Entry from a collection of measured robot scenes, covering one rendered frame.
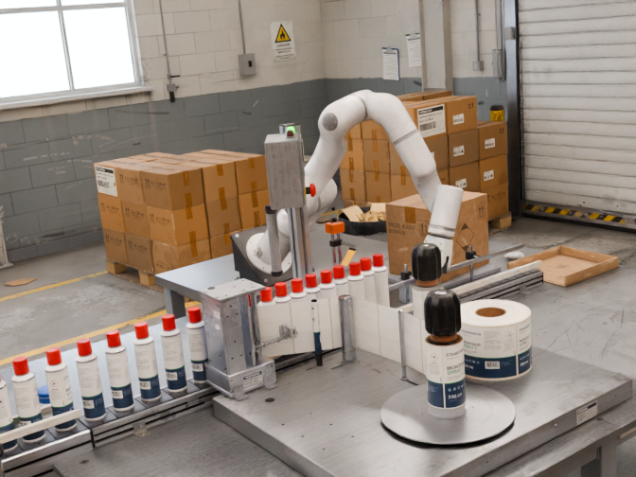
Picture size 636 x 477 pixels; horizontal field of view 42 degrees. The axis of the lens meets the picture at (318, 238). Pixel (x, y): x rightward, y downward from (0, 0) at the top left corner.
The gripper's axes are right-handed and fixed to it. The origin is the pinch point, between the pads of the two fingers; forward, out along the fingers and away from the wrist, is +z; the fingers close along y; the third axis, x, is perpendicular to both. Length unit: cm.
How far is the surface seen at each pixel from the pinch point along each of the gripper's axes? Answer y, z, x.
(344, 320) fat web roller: 20, 11, -49
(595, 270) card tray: 13, -14, 66
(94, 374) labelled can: 3, 33, -108
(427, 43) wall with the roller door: -404, -185, 337
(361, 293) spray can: 3.3, 5.7, -30.7
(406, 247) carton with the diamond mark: -32.7, -8.5, 16.9
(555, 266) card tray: -5, -12, 66
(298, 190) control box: 0, -20, -58
